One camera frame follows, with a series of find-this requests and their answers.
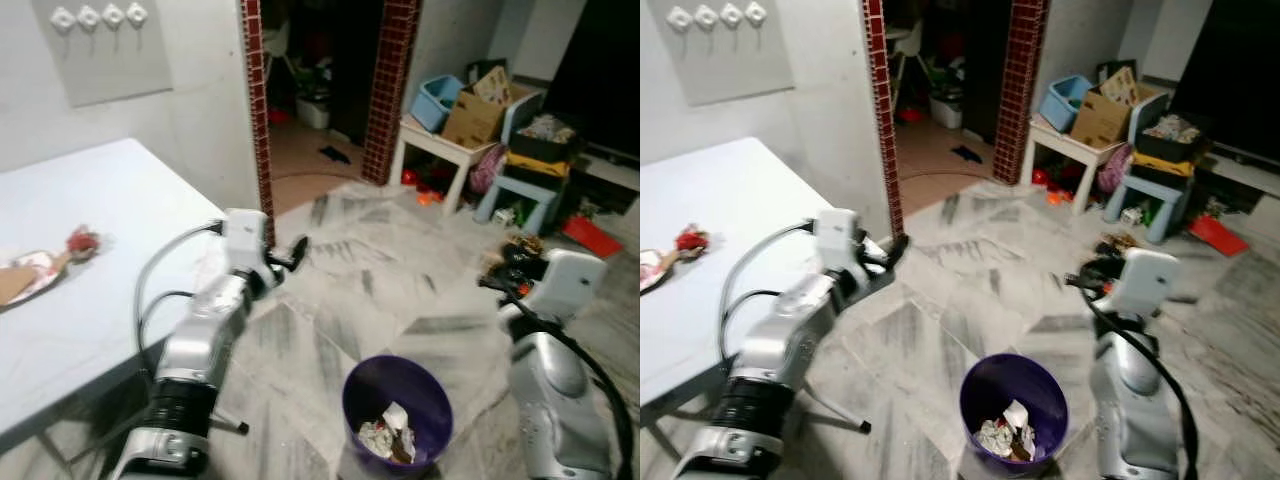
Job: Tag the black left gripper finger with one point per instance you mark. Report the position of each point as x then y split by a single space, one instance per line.
897 247
291 265
893 263
297 248

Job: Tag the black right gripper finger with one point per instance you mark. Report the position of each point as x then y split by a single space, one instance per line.
1082 281
510 259
497 281
1098 259

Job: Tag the brown wrapper trash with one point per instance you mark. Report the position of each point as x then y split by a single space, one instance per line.
522 241
1118 241

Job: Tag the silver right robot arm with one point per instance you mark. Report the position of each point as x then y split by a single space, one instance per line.
1130 390
550 390

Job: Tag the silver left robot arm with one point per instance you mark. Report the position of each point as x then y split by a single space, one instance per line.
790 340
200 340

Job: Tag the purple plastic rubbish bin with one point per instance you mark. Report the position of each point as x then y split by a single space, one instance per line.
380 385
1000 385

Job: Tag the red crumpled trash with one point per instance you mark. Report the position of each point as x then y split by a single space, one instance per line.
692 240
82 243

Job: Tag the crumpled white paper trash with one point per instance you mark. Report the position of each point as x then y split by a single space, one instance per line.
385 435
1005 435

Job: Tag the small white toy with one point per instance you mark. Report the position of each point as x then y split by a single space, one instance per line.
505 214
1131 215

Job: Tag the green toy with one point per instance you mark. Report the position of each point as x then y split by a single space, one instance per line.
1155 214

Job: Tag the light blue kids chair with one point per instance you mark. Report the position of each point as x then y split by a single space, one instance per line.
1150 188
525 186

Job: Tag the orange toy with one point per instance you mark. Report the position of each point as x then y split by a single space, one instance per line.
1055 197
430 197

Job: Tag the red toy ramp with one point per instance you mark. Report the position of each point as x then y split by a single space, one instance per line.
592 237
1218 235

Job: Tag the purple pink bag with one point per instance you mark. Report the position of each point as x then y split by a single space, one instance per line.
1113 170
487 170

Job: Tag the yellow flat case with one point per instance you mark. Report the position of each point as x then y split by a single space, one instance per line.
1160 167
535 165

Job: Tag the red ball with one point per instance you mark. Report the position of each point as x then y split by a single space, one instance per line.
1040 177
410 178

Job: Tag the dark blue cloth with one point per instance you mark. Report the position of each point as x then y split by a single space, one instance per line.
335 155
967 154

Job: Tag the black storage box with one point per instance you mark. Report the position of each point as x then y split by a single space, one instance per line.
545 150
1170 150

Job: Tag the small white side table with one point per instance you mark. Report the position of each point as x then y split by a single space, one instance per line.
440 148
1068 148

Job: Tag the white plastic container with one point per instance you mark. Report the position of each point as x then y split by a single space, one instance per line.
313 113
947 112

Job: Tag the narrow red brick pillar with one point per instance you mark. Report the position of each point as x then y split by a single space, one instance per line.
255 110
882 110

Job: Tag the brown cardboard box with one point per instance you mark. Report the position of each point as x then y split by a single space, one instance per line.
475 118
1102 118

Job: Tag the blue plastic basket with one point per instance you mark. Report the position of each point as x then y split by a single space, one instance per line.
435 100
1063 100

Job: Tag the white folding table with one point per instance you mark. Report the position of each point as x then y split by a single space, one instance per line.
100 320
700 320

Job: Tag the wide red brick pillar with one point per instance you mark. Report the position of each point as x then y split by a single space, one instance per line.
392 90
1022 90

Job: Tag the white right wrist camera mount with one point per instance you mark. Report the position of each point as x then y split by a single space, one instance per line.
1150 283
572 285

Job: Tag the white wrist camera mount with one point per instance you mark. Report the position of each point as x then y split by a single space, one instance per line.
838 238
1150 283
245 238
572 285

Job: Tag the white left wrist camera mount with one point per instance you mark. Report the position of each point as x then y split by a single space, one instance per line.
245 238
838 238

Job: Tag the grey wall hook board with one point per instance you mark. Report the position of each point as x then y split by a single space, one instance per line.
110 65

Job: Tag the white wall hook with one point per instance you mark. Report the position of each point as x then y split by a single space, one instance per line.
706 17
113 15
680 19
88 17
756 13
731 15
137 13
63 19

